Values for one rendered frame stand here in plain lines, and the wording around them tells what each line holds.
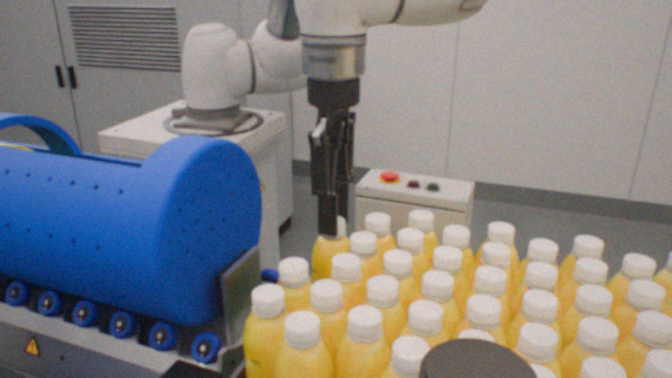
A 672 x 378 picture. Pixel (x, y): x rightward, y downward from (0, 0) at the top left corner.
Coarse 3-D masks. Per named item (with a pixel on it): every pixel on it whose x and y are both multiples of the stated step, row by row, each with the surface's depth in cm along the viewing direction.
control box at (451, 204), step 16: (368, 176) 99; (400, 176) 99; (416, 176) 99; (432, 176) 99; (368, 192) 94; (384, 192) 93; (400, 192) 92; (416, 192) 92; (432, 192) 91; (448, 192) 92; (464, 192) 92; (368, 208) 95; (384, 208) 94; (400, 208) 93; (416, 208) 92; (432, 208) 91; (448, 208) 90; (464, 208) 89; (400, 224) 94; (448, 224) 91; (464, 224) 90
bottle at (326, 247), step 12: (324, 240) 82; (336, 240) 81; (348, 240) 83; (324, 252) 81; (336, 252) 81; (348, 252) 82; (312, 264) 83; (324, 264) 81; (312, 276) 85; (324, 276) 82
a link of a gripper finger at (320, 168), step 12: (312, 132) 70; (324, 132) 70; (312, 144) 71; (324, 144) 70; (312, 156) 72; (324, 156) 71; (312, 168) 73; (324, 168) 72; (312, 180) 74; (324, 180) 73; (312, 192) 74; (324, 192) 74
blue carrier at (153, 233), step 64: (0, 128) 86; (0, 192) 75; (64, 192) 71; (128, 192) 68; (192, 192) 71; (256, 192) 88; (0, 256) 78; (64, 256) 72; (128, 256) 67; (192, 256) 73; (192, 320) 75
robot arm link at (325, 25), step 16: (304, 0) 65; (320, 0) 64; (336, 0) 64; (352, 0) 65; (368, 0) 65; (384, 0) 66; (400, 0) 67; (304, 16) 67; (320, 16) 65; (336, 16) 65; (352, 16) 66; (368, 16) 67; (384, 16) 68; (304, 32) 68; (320, 32) 66; (336, 32) 66; (352, 32) 67
